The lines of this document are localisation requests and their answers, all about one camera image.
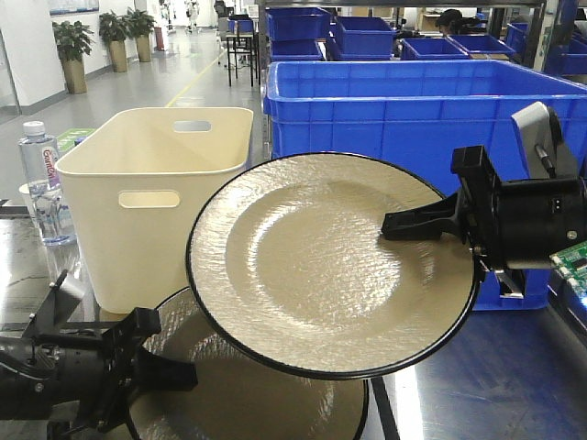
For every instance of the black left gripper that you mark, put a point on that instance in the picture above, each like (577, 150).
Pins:
(100, 373)

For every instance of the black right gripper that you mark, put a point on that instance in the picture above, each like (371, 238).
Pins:
(516, 224)

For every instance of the beige plate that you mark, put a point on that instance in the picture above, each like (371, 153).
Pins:
(289, 264)
(237, 397)

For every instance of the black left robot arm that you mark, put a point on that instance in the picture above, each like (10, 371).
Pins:
(22, 396)

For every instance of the large blue plastic crate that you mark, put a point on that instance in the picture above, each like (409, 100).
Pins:
(415, 113)

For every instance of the green circuit board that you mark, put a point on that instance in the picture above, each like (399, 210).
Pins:
(570, 263)

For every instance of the cream plastic basket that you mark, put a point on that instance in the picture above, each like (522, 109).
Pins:
(135, 187)

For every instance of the small paper cup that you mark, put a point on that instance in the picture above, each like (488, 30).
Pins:
(24, 192)

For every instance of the clear water bottle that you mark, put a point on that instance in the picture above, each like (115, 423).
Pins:
(39, 154)

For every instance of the potted plant gold pot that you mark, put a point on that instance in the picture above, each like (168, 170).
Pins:
(73, 41)
(140, 25)
(113, 31)

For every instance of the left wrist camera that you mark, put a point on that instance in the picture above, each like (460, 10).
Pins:
(63, 297)

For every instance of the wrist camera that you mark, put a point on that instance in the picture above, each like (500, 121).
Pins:
(543, 150)
(63, 297)

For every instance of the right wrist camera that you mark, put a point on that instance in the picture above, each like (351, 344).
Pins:
(543, 150)

